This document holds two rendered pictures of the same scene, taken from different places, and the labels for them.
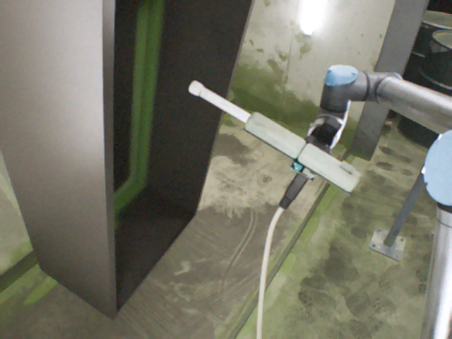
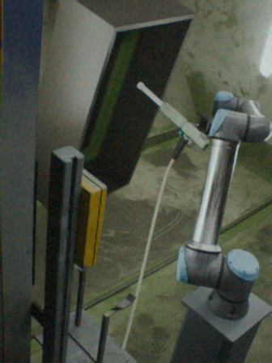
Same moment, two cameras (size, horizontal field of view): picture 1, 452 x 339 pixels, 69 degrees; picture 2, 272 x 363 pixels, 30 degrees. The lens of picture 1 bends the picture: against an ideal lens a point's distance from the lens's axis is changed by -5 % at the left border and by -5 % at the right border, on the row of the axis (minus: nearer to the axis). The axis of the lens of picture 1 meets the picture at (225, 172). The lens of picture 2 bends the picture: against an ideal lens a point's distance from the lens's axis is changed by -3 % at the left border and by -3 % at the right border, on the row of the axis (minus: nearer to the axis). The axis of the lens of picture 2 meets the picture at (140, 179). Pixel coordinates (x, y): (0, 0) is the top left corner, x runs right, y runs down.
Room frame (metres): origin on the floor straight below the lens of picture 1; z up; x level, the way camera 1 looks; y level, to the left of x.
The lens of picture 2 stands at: (-1.54, -0.44, 2.27)
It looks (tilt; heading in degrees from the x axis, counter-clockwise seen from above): 33 degrees down; 11
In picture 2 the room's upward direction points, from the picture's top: 10 degrees clockwise
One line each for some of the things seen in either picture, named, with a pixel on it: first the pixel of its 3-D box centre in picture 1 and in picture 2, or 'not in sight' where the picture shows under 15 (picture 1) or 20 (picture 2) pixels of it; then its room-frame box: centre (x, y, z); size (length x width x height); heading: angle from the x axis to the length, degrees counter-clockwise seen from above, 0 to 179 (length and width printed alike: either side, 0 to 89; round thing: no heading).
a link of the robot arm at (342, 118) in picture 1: (330, 121); not in sight; (0.95, -0.33, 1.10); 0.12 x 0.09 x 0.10; 155
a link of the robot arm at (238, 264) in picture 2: not in sight; (236, 274); (0.14, -0.61, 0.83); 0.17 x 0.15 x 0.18; 98
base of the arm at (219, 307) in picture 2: not in sight; (231, 296); (0.14, -0.61, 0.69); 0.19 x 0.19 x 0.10
